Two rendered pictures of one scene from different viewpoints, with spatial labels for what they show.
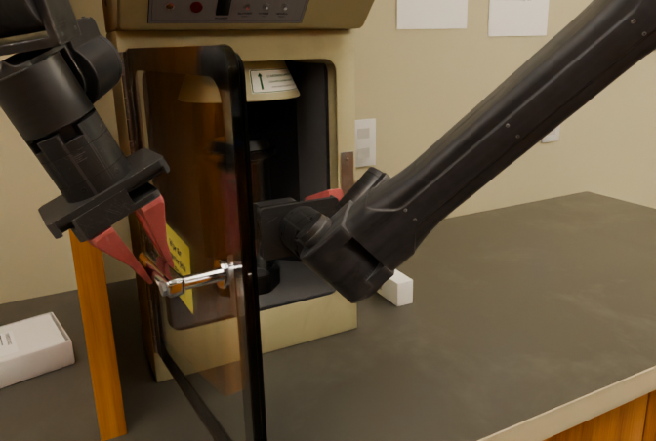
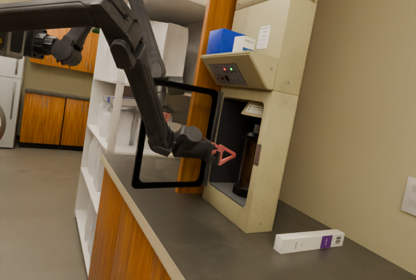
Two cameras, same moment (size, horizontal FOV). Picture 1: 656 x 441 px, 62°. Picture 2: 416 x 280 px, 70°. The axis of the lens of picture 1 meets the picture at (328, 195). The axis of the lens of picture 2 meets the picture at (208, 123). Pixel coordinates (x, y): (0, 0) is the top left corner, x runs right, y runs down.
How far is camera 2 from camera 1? 1.14 m
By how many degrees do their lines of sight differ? 86
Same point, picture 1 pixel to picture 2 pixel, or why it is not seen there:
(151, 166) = not seen: hidden behind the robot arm
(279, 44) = (250, 93)
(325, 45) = (262, 96)
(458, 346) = (231, 254)
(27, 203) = not seen: hidden behind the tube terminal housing
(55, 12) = (153, 72)
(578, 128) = not seen: outside the picture
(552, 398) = (182, 266)
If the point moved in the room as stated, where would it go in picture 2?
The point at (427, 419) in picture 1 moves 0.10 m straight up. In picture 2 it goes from (174, 233) to (179, 201)
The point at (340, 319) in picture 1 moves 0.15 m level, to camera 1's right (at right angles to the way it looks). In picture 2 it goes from (241, 222) to (249, 244)
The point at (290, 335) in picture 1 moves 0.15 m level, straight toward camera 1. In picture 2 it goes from (228, 212) to (186, 207)
